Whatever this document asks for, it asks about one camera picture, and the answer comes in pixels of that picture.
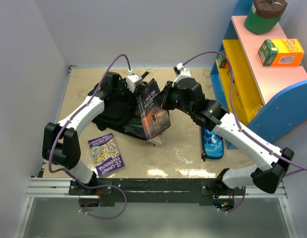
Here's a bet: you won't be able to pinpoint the blue pencil case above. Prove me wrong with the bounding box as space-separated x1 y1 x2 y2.
201 127 224 162

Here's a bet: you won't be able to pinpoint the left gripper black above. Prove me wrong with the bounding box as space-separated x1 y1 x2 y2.
112 82 139 109

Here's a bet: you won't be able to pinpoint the small green box shelf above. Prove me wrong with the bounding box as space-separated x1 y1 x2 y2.
217 55 229 69
227 69 235 83

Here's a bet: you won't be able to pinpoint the small green box lower shelf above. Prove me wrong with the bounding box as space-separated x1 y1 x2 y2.
227 69 235 83

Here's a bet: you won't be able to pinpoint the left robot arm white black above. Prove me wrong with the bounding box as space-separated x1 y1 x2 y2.
42 71 136 194

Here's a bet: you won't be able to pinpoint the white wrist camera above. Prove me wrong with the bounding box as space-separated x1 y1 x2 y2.
172 63 191 87
126 74 143 92

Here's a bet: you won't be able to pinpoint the green brown cylinder container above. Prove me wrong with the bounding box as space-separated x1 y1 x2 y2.
244 0 288 35

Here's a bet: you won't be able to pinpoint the aluminium rail frame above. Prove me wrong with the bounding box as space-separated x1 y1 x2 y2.
12 64 299 238

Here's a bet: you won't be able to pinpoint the small green box upper shelf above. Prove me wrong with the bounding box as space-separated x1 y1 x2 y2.
217 55 229 69

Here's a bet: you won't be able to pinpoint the green 104-storey treehouse book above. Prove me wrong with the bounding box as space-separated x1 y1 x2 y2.
128 117 142 126

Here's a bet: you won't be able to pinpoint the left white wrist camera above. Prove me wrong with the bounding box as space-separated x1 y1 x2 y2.
126 74 143 92

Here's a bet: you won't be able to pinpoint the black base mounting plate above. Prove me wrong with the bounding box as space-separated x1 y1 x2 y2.
69 178 245 208

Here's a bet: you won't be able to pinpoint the orange green crayon box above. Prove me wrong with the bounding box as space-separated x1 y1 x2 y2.
257 39 305 66

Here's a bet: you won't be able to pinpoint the purple 52-storey treehouse book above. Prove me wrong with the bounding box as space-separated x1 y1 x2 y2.
88 133 125 177

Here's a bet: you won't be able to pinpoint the tale of two cities book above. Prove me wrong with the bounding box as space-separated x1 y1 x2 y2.
136 79 171 140

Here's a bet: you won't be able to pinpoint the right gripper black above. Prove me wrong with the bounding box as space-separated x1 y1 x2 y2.
154 80 194 116

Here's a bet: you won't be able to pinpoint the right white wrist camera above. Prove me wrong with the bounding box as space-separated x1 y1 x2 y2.
172 63 191 87

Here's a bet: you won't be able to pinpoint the black student backpack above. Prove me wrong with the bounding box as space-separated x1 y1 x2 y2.
87 71 169 147

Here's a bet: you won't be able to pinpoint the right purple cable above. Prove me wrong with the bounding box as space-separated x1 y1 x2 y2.
182 51 307 213

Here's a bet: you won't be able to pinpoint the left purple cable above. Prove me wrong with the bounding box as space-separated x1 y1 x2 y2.
49 53 133 219

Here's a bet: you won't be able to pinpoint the colourful wooden shelf unit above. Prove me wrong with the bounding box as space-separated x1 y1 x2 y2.
210 0 307 143

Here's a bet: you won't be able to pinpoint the purple cable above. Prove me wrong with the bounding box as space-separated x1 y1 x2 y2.
49 53 133 219
182 51 307 213

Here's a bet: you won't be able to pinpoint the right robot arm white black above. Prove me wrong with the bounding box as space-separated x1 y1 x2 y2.
156 77 294 195

